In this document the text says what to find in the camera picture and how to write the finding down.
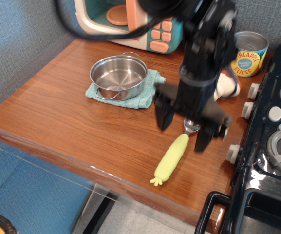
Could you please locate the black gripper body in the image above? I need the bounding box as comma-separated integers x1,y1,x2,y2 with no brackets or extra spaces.
154,64,231,137

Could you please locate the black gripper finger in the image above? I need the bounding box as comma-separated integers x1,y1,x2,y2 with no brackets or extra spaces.
155,96,174,131
195,125,216,152

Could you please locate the spoon with yellow-green handle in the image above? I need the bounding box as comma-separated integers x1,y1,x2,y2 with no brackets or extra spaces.
150,118,201,187

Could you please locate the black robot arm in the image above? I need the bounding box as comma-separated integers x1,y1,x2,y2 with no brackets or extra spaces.
139,0,237,152

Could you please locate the stainless steel pot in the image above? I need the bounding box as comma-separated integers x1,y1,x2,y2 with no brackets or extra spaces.
90,52,149,101

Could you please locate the teal folded cloth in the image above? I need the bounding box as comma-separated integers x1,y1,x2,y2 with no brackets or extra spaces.
85,69,166,109

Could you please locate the plush mushroom toy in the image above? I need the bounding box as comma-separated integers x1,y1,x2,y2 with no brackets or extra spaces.
214,69,242,101

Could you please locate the pineapple slices can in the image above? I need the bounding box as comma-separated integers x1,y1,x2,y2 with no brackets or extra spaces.
230,31,269,77

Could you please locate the black toy stove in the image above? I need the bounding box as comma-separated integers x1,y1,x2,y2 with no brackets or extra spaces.
195,44,281,234

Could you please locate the toy microwave teal and peach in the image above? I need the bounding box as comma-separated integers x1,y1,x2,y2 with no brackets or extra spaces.
75,0,183,54

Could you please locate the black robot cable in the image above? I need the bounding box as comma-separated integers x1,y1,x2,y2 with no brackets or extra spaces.
55,0,163,42

